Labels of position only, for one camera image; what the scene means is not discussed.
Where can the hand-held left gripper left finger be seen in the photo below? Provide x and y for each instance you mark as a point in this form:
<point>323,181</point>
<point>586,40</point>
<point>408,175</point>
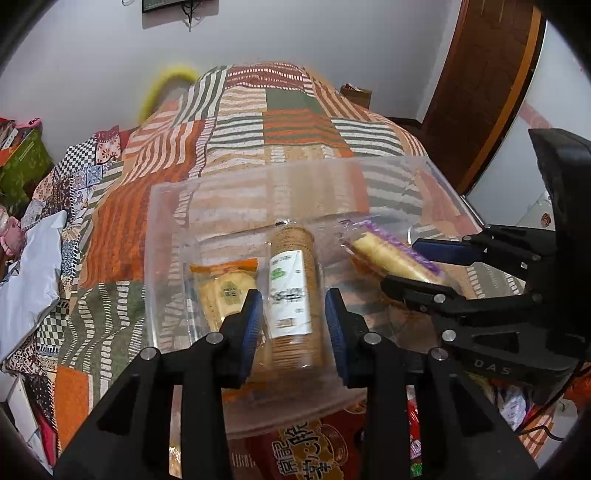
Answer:
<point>249,332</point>

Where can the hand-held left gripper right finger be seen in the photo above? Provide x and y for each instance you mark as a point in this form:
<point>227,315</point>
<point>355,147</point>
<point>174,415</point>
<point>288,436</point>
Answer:
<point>334,337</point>

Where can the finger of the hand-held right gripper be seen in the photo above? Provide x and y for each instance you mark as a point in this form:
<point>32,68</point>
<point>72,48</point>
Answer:
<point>438,251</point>
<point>415,288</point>

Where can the round cracker tube white label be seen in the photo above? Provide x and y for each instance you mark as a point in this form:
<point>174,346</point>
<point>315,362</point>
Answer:
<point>288,277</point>

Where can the clear plastic container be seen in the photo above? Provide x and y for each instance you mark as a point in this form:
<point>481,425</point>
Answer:
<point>221,207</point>

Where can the orange cracker packet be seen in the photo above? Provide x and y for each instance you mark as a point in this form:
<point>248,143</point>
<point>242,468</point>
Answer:
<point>226,286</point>

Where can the red snack bag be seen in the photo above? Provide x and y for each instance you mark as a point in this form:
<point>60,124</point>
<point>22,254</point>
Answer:
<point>314,447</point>

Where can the white printed snack packet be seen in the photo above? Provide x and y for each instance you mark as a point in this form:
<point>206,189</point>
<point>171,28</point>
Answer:
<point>510,406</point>

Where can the brown wooden door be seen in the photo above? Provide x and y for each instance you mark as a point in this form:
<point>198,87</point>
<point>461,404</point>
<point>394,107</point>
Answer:
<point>485,92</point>

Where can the brown cardboard box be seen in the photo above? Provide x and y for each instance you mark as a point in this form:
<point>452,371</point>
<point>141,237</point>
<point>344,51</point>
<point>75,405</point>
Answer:
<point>360,97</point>

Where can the white cloth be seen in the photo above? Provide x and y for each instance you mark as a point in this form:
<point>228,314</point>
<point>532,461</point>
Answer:
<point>32,277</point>

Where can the yellow fuzzy cushion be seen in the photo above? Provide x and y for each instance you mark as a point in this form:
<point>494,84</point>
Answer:
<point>152,92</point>

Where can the pink plush toy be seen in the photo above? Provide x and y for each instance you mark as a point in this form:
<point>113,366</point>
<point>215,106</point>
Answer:
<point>9,235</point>

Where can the black wall television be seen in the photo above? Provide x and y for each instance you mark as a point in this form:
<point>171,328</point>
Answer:
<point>161,4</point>

